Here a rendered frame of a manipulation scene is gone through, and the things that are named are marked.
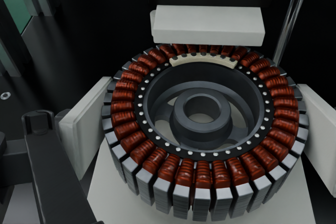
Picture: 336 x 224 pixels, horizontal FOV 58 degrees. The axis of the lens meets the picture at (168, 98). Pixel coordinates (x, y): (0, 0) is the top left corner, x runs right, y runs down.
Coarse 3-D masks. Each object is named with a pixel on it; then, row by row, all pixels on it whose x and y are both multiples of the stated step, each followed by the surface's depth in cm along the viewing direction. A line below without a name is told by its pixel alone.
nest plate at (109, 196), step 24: (240, 120) 24; (96, 168) 22; (96, 192) 21; (120, 192) 21; (288, 192) 20; (96, 216) 20; (120, 216) 20; (144, 216) 20; (168, 216) 20; (240, 216) 20; (264, 216) 19; (288, 216) 19; (312, 216) 19
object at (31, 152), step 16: (32, 112) 12; (48, 112) 12; (32, 128) 12; (48, 128) 13; (32, 144) 11; (48, 144) 11; (32, 160) 10; (48, 160) 10; (64, 160) 10; (32, 176) 10; (48, 176) 9; (64, 176) 10; (48, 192) 9; (64, 192) 9; (80, 192) 9; (48, 208) 8; (64, 208) 8; (80, 208) 8
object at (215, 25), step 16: (160, 0) 17; (176, 0) 17; (192, 0) 17; (208, 0) 17; (224, 0) 17; (240, 0) 17; (256, 0) 17; (160, 16) 17; (176, 16) 17; (192, 16) 17; (208, 16) 17; (224, 16) 17; (240, 16) 17; (256, 16) 17; (160, 32) 16; (176, 32) 16; (192, 32) 16; (208, 32) 16; (224, 32) 16; (240, 32) 16; (256, 32) 16
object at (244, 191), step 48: (192, 48) 19; (240, 48) 19; (144, 96) 17; (192, 96) 18; (240, 96) 19; (288, 96) 17; (144, 144) 15; (192, 144) 17; (240, 144) 15; (288, 144) 15; (144, 192) 15; (192, 192) 15; (240, 192) 13
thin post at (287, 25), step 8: (296, 0) 20; (288, 8) 21; (296, 8) 20; (288, 16) 21; (296, 16) 21; (288, 24) 21; (280, 32) 22; (288, 32) 22; (280, 40) 22; (288, 40) 22; (280, 48) 23; (272, 56) 24; (280, 56) 23
